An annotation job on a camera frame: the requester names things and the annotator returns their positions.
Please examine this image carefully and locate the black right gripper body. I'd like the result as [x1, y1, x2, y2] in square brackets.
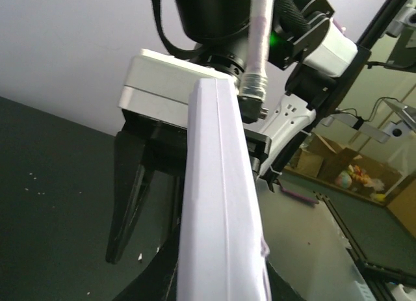
[122, 110, 187, 184]

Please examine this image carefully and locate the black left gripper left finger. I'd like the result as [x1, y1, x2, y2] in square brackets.
[114, 225, 180, 300]

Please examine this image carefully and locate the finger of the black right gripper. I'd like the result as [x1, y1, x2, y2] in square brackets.
[105, 131, 154, 265]

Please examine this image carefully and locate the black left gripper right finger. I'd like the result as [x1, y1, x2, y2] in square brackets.
[266, 261, 304, 301]

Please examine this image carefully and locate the purple phone case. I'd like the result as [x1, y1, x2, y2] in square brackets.
[177, 79, 271, 300]

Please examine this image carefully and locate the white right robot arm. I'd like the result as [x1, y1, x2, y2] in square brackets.
[106, 0, 371, 300]

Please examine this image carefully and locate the cardboard box with toys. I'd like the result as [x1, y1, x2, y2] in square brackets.
[287, 133, 408, 206]

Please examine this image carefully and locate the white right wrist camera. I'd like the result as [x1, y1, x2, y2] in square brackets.
[118, 49, 233, 128]

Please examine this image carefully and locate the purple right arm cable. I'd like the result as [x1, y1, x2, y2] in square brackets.
[239, 0, 277, 102]

